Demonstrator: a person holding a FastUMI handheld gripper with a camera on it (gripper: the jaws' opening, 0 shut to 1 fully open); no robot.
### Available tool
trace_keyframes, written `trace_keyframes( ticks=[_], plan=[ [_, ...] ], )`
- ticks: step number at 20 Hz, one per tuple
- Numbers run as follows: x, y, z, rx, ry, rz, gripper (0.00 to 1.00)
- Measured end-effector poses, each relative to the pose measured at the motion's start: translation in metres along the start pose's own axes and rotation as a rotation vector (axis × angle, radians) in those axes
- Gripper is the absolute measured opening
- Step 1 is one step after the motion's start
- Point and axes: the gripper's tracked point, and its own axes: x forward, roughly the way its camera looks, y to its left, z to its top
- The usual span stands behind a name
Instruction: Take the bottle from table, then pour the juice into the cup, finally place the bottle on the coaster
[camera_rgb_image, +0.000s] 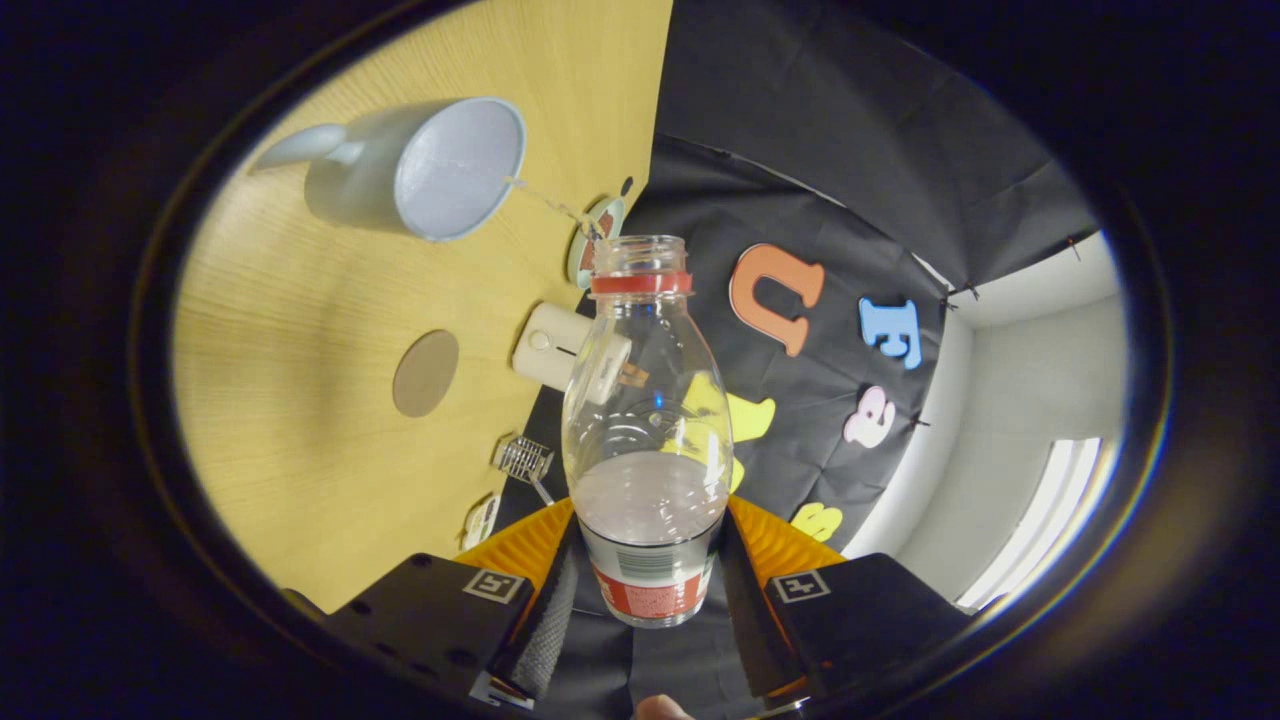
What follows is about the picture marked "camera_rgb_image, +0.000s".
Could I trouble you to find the white cup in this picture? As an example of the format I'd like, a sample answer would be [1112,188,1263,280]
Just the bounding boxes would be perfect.
[250,96,528,243]

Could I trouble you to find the metal wire holder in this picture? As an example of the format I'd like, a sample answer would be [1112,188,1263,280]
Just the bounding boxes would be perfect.
[492,435,554,484]

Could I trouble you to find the white divided seed dish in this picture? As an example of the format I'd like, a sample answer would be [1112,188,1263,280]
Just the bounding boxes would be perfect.
[462,493,501,551]

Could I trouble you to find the round brown coaster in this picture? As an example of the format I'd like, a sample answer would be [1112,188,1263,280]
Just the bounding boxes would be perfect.
[392,329,461,419]

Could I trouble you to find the white toaster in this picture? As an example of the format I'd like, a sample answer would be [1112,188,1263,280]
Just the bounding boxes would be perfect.
[511,302,633,406]

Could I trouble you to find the clear juice bottle red label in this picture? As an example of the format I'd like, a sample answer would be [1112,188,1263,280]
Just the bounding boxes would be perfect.
[562,235,734,629]

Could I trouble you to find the wooden table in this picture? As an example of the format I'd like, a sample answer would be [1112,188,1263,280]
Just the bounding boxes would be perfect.
[172,0,676,613]

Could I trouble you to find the long ceiling light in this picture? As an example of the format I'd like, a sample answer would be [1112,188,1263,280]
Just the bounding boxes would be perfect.
[955,437,1106,611]

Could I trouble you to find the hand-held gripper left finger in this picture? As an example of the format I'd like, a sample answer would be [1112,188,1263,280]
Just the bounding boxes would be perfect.
[325,497,583,706]

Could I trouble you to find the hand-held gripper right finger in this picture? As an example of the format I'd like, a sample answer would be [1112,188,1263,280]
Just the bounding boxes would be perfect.
[718,495,976,706]

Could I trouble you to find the pale green plate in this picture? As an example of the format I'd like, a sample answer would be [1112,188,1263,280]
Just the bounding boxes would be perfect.
[566,197,628,291]

